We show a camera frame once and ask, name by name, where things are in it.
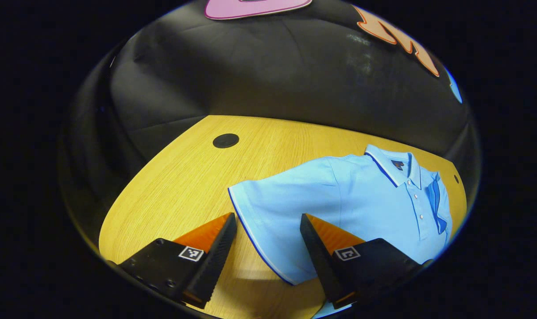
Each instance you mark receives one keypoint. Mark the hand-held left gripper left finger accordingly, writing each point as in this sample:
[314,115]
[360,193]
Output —
[215,261]

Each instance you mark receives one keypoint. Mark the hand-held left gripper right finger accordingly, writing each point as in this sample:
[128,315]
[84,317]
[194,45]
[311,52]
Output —
[319,261]

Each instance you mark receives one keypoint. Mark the light blue polo T-shirt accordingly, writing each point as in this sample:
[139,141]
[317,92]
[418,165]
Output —
[339,195]

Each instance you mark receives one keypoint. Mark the black backdrop cloth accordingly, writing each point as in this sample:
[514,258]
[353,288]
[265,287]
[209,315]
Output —
[250,66]

